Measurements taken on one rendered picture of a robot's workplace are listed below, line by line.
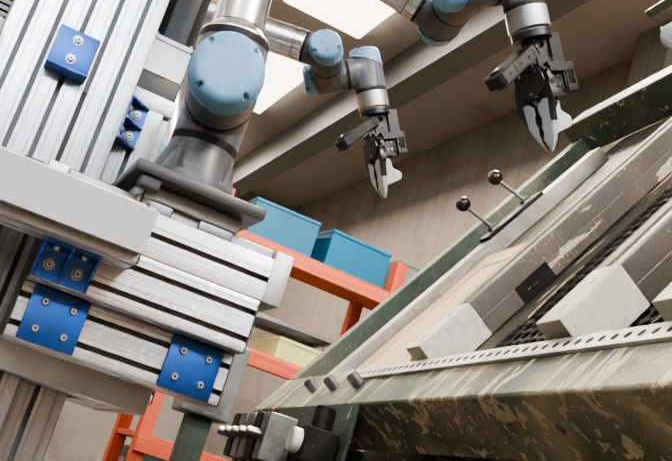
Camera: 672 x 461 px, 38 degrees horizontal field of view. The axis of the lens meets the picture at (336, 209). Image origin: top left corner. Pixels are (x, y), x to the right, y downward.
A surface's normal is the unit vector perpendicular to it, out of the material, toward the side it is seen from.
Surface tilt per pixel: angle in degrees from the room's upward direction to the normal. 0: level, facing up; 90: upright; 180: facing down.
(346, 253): 90
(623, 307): 90
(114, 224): 90
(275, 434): 90
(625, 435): 146
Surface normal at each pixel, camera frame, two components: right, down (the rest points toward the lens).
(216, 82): 0.18, -0.14
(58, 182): 0.41, -0.17
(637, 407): -0.73, 0.56
